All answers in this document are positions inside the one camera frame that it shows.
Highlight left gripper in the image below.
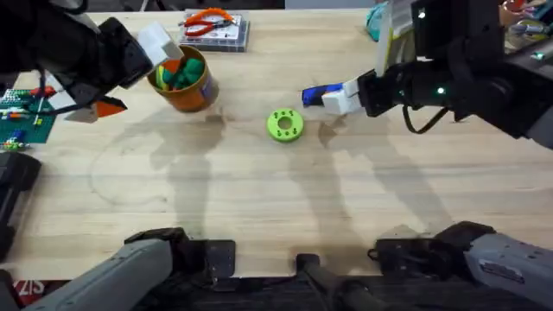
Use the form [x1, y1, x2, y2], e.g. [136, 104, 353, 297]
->
[41, 16, 185, 124]

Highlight blue electric screwdriver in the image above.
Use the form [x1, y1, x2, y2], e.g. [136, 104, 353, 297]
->
[302, 83, 345, 108]

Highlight orange tub with toys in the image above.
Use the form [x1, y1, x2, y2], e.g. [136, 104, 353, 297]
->
[146, 44, 220, 114]

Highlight green disc with holes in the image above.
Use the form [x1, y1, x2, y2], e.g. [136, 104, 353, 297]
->
[265, 107, 305, 143]

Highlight right wrist upright plate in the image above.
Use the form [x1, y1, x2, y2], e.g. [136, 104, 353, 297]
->
[374, 0, 416, 78]

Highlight teal bag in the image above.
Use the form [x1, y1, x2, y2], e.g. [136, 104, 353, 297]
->
[365, 1, 389, 42]

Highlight clear plastic parts box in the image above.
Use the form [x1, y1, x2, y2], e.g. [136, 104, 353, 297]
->
[178, 9, 251, 54]

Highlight green board with toy blocks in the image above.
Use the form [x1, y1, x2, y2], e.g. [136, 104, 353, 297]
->
[0, 85, 58, 151]

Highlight black device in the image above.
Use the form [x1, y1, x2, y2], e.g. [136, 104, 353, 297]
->
[0, 150, 43, 263]

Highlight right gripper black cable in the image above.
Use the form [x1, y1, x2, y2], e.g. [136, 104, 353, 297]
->
[401, 105, 450, 136]

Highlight orange handled pliers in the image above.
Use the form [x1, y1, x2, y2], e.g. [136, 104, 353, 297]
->
[182, 7, 237, 38]

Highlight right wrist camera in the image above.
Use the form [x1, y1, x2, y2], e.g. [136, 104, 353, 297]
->
[410, 0, 505, 60]

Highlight black stand post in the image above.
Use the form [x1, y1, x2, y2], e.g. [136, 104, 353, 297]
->
[295, 253, 392, 311]

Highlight black rail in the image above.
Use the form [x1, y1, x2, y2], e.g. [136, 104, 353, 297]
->
[142, 276, 476, 311]

